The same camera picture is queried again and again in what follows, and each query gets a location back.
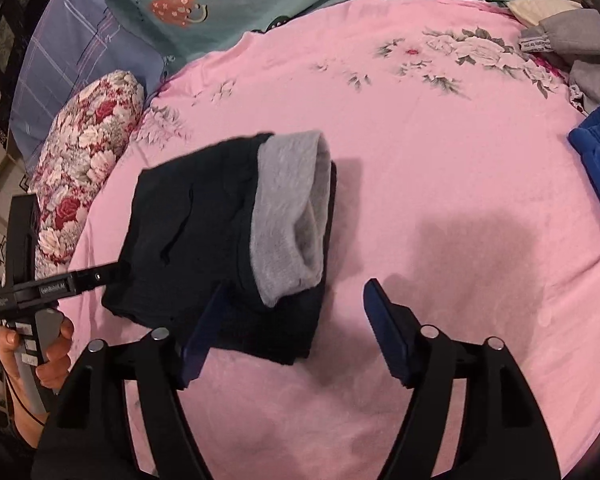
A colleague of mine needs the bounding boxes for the person's left hand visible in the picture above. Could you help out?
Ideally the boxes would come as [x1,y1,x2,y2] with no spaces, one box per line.
[0,319,75,406]

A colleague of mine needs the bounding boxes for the light grey garment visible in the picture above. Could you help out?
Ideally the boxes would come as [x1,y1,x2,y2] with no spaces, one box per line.
[567,52,600,113]

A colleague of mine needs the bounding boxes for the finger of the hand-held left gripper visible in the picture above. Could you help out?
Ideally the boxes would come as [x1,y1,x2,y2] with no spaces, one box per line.
[72,261,131,292]

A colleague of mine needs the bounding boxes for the navy pants with bear patch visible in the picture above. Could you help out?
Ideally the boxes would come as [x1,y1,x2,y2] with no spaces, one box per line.
[101,130,338,366]

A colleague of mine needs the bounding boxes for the red floral pillow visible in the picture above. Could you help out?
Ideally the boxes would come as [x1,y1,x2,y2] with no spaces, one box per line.
[30,70,146,281]

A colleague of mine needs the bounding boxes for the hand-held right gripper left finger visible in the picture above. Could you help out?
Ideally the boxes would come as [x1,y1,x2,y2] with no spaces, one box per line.
[30,282,228,480]

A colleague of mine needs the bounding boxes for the pink floral bed sheet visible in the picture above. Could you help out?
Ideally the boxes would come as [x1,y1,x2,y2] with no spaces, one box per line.
[70,0,600,480]

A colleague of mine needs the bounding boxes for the dark grey garment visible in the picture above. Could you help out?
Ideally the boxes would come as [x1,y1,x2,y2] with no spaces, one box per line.
[520,7,600,58]

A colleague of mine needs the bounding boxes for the cream cloth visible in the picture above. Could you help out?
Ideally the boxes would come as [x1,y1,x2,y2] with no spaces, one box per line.
[505,0,586,26]

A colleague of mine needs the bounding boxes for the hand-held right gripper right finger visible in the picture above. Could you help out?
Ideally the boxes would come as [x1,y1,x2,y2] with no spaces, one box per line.
[362,279,563,480]

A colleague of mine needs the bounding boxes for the dark ornate headboard panel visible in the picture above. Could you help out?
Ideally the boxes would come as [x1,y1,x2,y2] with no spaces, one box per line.
[0,0,36,151]

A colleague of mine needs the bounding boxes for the person's left forearm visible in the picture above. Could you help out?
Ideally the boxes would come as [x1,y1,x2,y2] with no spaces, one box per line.
[0,390,48,453]

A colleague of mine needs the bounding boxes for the blue plaid pillow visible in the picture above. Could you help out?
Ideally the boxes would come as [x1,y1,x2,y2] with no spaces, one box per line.
[10,0,171,171]

